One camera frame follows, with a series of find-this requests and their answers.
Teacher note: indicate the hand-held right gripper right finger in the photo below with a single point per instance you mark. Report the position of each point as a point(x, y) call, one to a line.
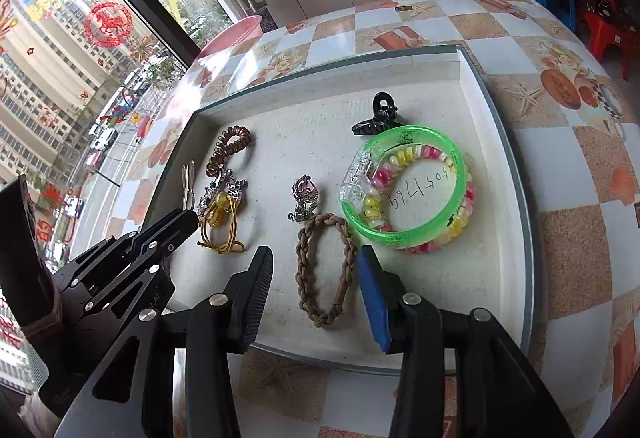
point(375, 303)

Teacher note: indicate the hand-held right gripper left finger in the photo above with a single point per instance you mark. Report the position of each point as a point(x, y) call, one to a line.
point(255, 298)

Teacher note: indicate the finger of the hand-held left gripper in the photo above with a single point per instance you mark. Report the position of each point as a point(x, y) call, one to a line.
point(165, 228)
point(167, 250)

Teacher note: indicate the gold hair clip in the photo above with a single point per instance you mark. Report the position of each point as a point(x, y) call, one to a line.
point(189, 183)

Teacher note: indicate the silver rhinestone hair clip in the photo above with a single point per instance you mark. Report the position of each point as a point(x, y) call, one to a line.
point(235, 188)

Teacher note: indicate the pink crystal hair claw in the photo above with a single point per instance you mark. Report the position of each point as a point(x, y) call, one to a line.
point(305, 198)

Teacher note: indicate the shallow teal cardboard box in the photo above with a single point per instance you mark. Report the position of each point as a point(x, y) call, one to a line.
point(300, 143)

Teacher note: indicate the black hair claw clip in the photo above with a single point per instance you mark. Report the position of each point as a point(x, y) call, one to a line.
point(380, 116)

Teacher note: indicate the pink plastic basin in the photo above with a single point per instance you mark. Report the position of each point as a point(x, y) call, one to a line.
point(230, 36)

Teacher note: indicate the red round window decal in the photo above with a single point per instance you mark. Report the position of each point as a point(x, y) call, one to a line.
point(107, 26)

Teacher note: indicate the checkered printed tablecloth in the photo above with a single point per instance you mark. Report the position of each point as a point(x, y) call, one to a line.
point(575, 218)

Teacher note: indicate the red plastic stool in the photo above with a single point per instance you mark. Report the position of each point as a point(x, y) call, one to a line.
point(605, 18)

